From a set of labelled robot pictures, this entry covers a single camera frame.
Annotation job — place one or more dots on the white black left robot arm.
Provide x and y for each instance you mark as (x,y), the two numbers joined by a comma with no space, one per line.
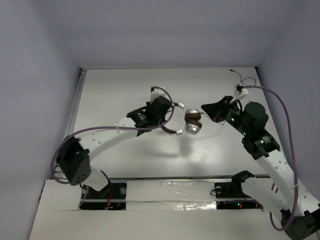
(76,153)

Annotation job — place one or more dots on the aluminium rail left side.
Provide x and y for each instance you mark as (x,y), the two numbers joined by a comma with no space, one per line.
(56,173)

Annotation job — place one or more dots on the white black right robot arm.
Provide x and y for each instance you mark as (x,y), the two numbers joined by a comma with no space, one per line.
(293,205)

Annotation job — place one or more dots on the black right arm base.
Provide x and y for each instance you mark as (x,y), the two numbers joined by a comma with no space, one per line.
(230,196)

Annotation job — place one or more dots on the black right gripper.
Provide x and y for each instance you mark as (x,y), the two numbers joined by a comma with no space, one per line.
(217,110)

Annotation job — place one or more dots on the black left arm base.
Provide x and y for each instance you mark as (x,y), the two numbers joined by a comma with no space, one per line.
(110,198)

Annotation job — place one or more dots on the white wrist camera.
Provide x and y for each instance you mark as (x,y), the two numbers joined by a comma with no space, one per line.
(240,92)
(157,92)

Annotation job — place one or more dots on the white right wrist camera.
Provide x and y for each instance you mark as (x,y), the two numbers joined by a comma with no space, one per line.
(240,92)

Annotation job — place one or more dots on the aluminium rail front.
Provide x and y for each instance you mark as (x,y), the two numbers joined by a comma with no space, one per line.
(262,176)

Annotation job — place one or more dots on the white front cover panel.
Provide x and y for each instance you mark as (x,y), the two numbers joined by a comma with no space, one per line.
(155,210)

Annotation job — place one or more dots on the aluminium rail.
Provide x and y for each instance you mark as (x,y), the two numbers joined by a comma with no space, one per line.
(56,173)
(262,176)

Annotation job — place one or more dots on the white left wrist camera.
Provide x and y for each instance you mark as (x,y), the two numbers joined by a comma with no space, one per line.
(157,92)

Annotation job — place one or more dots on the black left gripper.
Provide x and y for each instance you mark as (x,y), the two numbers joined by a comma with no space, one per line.
(163,105)

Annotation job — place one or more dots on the brown silver headphones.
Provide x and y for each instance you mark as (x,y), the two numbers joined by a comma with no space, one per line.
(192,124)

